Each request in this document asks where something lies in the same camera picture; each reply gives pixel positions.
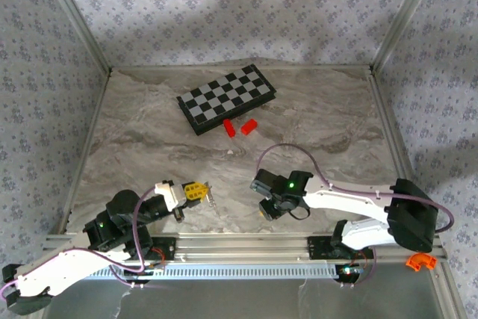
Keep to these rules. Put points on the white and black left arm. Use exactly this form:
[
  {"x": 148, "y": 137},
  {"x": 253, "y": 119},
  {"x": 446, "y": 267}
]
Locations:
[{"x": 63, "y": 270}]

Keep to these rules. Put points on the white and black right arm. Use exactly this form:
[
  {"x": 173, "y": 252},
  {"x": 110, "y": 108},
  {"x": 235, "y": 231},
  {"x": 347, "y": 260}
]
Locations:
[{"x": 343, "y": 199}]

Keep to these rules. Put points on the small circuit board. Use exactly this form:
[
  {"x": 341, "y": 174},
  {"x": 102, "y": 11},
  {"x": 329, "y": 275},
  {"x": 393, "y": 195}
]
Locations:
[
  {"x": 349, "y": 272},
  {"x": 138, "y": 271}
]

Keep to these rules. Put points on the red toy brick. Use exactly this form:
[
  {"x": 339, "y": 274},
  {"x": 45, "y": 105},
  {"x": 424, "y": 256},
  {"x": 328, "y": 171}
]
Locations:
[
  {"x": 249, "y": 127},
  {"x": 229, "y": 127}
]

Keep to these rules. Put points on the black and grey chessboard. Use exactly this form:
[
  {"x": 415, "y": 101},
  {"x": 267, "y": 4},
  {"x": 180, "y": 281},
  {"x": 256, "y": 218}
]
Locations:
[{"x": 224, "y": 98}]

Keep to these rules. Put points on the grey metal sheet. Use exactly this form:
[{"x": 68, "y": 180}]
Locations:
[{"x": 224, "y": 302}]

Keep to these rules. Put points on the long aluminium base rail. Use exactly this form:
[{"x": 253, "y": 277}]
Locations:
[{"x": 242, "y": 246}]

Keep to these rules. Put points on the aluminium table edge rail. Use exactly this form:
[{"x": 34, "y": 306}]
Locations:
[
  {"x": 149, "y": 68},
  {"x": 87, "y": 147},
  {"x": 390, "y": 128}
]

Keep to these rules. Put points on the aluminium frame post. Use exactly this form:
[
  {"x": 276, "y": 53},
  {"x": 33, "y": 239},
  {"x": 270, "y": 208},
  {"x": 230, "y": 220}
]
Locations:
[
  {"x": 76, "y": 16},
  {"x": 406, "y": 16}
]

